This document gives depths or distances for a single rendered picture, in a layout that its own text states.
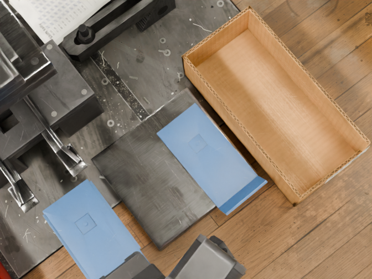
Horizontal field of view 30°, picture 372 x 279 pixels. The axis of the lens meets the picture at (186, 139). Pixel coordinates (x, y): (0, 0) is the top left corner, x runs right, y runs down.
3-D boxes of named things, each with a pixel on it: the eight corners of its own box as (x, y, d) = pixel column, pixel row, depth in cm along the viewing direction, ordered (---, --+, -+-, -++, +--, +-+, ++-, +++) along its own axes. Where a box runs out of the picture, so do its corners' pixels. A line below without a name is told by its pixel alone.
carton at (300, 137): (294, 208, 96) (300, 199, 89) (184, 75, 102) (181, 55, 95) (364, 153, 98) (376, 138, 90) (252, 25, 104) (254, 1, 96)
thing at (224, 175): (226, 218, 94) (227, 215, 91) (156, 134, 97) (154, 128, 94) (266, 186, 94) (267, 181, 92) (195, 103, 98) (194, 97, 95)
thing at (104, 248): (111, 309, 84) (107, 306, 81) (42, 212, 89) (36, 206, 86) (158, 274, 85) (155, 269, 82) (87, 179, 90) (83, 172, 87)
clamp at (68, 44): (83, 77, 102) (68, 52, 92) (70, 60, 103) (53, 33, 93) (163, 18, 104) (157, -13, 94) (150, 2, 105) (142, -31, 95)
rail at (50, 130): (64, 152, 92) (60, 148, 90) (9, 78, 96) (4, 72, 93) (68, 149, 93) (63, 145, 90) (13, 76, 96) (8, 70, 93)
